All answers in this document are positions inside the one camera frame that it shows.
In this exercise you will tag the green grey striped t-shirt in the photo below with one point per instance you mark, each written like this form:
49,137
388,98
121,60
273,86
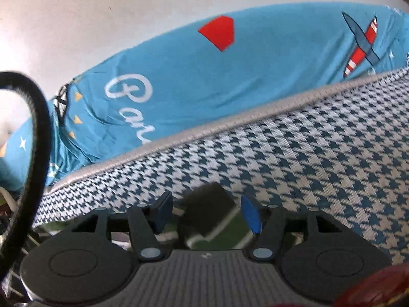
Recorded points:
207,204

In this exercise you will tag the blue white houndstooth bed mat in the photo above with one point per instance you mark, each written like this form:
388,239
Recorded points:
319,153

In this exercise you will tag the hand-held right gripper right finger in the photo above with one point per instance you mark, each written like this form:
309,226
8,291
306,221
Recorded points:
252,214

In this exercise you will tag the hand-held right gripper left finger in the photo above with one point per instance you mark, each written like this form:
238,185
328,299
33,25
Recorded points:
163,212

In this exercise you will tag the blue patterned pillow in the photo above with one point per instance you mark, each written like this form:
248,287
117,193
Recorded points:
223,70

